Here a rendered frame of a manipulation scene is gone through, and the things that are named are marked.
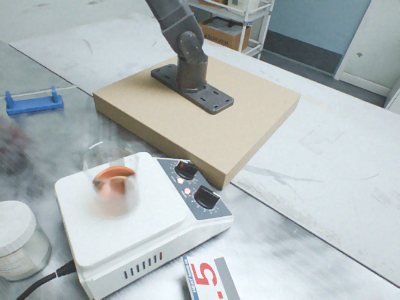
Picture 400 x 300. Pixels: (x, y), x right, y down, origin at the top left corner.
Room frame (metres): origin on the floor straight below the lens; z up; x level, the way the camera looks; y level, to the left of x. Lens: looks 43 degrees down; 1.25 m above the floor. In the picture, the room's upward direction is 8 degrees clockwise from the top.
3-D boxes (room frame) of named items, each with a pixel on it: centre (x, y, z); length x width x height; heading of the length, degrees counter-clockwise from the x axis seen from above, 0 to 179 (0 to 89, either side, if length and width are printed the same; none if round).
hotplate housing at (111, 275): (0.19, 0.07, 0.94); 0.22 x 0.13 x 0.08; 128
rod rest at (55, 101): (0.42, 0.36, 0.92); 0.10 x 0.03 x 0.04; 120
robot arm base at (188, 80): (0.51, 0.05, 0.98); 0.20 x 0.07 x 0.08; 52
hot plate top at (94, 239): (0.17, 0.09, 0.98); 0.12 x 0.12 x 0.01; 38
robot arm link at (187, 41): (0.50, 0.06, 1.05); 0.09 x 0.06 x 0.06; 18
